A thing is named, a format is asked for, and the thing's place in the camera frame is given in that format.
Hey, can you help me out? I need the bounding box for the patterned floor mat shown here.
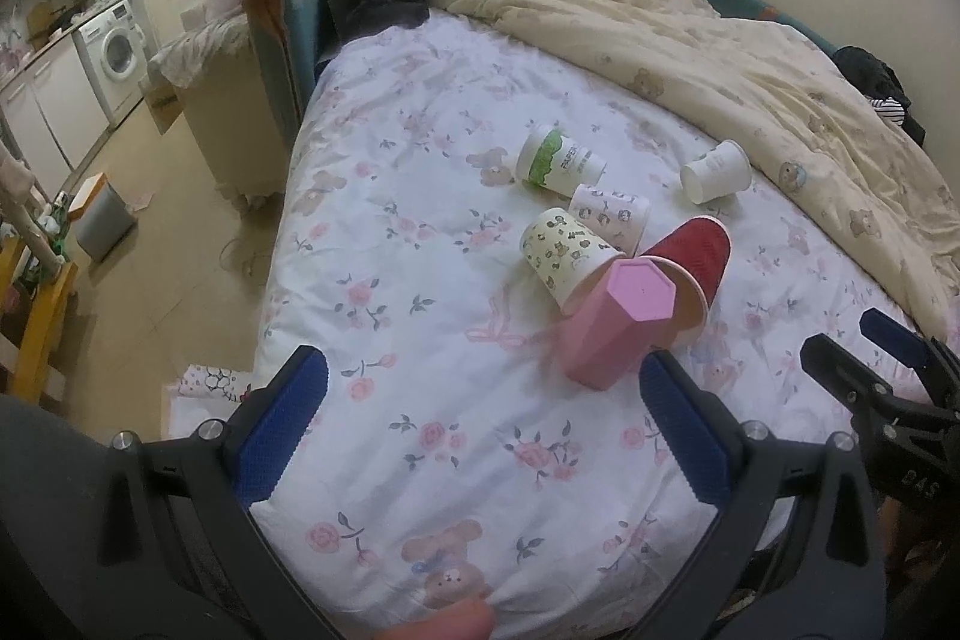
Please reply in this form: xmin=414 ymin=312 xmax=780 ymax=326
xmin=174 ymin=361 xmax=256 ymax=402

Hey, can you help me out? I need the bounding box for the cream bear print blanket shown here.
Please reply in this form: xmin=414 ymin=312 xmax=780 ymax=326
xmin=421 ymin=0 xmax=960 ymax=341

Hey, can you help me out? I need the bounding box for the grey trash bin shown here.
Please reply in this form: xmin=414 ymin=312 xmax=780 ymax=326
xmin=75 ymin=188 xmax=139 ymax=262

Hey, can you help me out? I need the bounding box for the black clothing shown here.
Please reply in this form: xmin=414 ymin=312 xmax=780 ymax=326
xmin=831 ymin=44 xmax=929 ymax=146

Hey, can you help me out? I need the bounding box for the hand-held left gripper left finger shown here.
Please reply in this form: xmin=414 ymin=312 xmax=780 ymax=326
xmin=94 ymin=344 xmax=340 ymax=640

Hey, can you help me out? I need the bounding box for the blue upholstered headboard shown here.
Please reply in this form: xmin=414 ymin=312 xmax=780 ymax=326
xmin=244 ymin=0 xmax=338 ymax=140

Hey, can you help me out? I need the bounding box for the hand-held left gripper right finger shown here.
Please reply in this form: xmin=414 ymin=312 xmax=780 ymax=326
xmin=628 ymin=350 xmax=887 ymax=640

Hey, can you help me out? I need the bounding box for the pink print paper cup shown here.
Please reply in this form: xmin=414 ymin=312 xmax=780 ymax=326
xmin=568 ymin=183 xmax=650 ymax=256

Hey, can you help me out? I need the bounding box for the cardboard box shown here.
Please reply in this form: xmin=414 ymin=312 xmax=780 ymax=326
xmin=142 ymin=76 xmax=182 ymax=136

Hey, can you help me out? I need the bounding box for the pink hexagonal cup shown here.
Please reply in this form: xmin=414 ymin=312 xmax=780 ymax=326
xmin=561 ymin=256 xmax=680 ymax=390

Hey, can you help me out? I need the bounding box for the bear print paper cup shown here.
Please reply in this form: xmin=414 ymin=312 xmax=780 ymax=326
xmin=520 ymin=208 xmax=626 ymax=314

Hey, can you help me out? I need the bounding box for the floral bed sheet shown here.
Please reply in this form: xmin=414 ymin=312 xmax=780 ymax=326
xmin=246 ymin=6 xmax=960 ymax=640

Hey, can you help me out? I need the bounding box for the white washing machine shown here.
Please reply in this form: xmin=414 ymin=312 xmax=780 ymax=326
xmin=72 ymin=0 xmax=151 ymax=125

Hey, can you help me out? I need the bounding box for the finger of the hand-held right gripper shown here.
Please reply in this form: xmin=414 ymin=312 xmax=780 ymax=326
xmin=799 ymin=333 xmax=910 ymax=432
xmin=860 ymin=308 xmax=960 ymax=402

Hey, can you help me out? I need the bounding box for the white kitchen cabinet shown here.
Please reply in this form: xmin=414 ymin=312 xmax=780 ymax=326
xmin=0 ymin=31 xmax=112 ymax=195

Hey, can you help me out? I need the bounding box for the green and white paper cup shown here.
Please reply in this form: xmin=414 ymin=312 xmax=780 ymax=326
xmin=514 ymin=122 xmax=608 ymax=199

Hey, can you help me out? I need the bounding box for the person's left hand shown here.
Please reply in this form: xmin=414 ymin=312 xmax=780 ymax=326
xmin=369 ymin=597 xmax=497 ymax=640

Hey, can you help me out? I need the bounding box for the striped cloth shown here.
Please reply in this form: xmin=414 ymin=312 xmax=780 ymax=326
xmin=865 ymin=95 xmax=908 ymax=128

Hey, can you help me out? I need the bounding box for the red paper cup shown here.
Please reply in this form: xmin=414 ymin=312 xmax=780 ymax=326
xmin=641 ymin=216 xmax=733 ymax=347

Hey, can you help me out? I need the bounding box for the yellow wooden table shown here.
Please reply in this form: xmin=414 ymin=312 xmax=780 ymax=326
xmin=0 ymin=235 xmax=80 ymax=405

